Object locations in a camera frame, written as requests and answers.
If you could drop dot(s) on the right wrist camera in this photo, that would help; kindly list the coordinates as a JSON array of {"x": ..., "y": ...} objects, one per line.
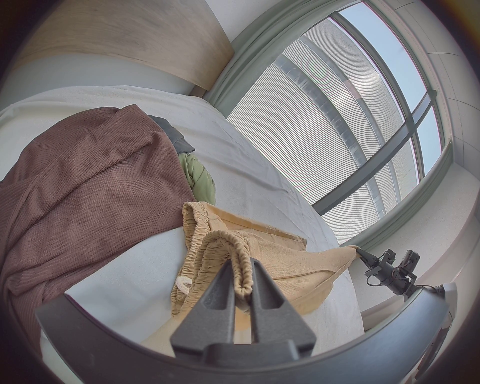
[{"x": 388, "y": 257}]

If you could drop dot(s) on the brown garment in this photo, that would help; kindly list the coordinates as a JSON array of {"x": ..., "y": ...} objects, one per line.
[{"x": 93, "y": 180}]

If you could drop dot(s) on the black garment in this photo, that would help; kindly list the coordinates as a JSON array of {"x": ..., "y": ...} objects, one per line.
[{"x": 176, "y": 137}]

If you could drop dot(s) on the bed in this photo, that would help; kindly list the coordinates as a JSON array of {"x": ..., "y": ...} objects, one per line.
[{"x": 262, "y": 180}]

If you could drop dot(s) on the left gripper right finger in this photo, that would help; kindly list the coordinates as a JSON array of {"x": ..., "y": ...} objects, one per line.
[{"x": 281, "y": 322}]

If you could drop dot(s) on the green garment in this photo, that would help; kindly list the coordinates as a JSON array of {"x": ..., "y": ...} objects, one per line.
[{"x": 198, "y": 176}]

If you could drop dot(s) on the window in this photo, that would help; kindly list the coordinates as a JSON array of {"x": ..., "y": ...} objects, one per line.
[{"x": 337, "y": 112}]

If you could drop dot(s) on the grey-green curtain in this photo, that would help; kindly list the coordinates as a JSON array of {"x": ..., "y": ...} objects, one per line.
[
  {"x": 369, "y": 236},
  {"x": 225, "y": 82}
]

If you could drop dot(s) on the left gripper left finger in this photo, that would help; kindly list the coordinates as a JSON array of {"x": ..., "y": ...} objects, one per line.
[{"x": 206, "y": 322}]

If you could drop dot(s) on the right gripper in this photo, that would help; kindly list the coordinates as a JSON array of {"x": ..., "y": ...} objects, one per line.
[{"x": 380, "y": 270}]

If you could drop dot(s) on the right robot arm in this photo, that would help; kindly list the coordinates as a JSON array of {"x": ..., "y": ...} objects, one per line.
[{"x": 407, "y": 279}]

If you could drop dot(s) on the tan shorts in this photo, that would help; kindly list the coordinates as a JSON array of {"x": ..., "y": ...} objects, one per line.
[{"x": 292, "y": 258}]

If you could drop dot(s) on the pale blue garment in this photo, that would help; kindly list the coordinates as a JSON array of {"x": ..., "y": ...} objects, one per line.
[{"x": 123, "y": 270}]

